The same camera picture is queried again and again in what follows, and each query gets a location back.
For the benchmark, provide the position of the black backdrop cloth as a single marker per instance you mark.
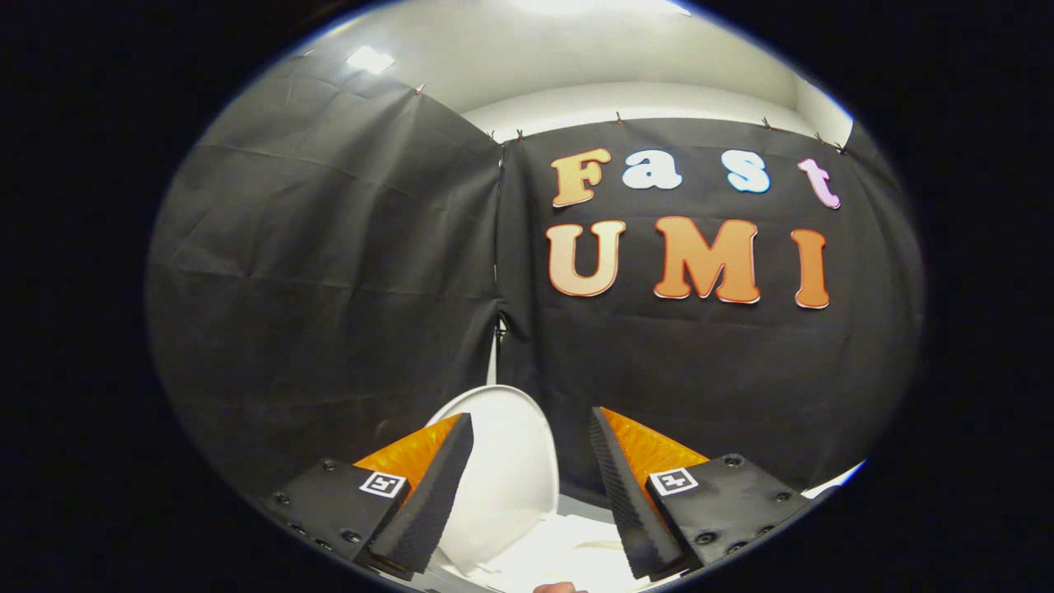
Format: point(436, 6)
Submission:
point(329, 288)

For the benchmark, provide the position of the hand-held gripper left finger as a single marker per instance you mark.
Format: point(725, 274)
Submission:
point(436, 502)

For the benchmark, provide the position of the large ceiling light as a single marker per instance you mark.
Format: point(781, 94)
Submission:
point(601, 5)

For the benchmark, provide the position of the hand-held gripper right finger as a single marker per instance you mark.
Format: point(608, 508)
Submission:
point(626, 502)

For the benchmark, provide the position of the white pipe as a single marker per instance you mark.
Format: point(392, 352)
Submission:
point(495, 354)

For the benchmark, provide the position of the small ceiling light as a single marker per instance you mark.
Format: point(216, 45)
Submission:
point(370, 59)

